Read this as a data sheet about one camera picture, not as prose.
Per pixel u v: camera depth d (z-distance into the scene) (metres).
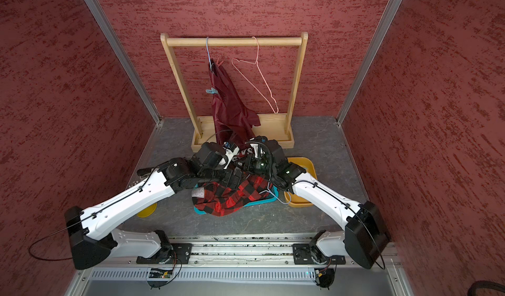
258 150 0.61
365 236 0.40
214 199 0.76
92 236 0.40
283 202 0.78
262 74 0.99
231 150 0.63
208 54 0.93
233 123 1.02
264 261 0.73
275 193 0.80
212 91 0.71
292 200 0.79
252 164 0.67
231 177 0.62
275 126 1.18
